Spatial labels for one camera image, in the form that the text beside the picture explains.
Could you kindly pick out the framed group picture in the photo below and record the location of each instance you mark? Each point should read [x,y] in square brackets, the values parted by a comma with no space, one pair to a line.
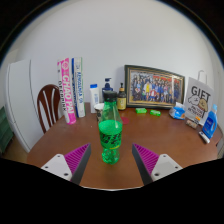
[153,86]

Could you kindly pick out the brown wooden chair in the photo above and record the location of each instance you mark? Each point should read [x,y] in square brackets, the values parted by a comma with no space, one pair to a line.
[40,106]

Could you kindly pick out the small white flat device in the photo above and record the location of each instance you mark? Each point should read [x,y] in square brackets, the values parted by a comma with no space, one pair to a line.
[204,137]

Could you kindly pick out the dark bottle with yellow label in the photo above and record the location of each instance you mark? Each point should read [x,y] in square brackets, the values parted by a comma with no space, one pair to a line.
[121,100]

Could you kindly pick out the blue detergent bottle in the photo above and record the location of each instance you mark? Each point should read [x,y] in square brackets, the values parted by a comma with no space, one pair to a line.
[210,125]

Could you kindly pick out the green plastic drink bottle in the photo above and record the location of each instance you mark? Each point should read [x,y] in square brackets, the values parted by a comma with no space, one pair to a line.
[110,133]

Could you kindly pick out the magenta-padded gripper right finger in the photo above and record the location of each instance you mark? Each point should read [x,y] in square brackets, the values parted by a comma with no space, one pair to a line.
[146,158]

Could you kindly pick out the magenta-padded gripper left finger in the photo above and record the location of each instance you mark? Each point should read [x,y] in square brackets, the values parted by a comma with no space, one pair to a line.
[77,158]

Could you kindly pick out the white bottle with blue cap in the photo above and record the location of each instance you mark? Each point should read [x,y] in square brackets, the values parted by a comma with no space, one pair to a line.
[94,98]

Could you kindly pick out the white paper gift bag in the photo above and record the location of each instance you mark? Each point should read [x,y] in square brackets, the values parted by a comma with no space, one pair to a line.
[198,100]

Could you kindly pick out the dark blue pump bottle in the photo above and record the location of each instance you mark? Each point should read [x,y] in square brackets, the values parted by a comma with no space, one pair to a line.
[107,86]

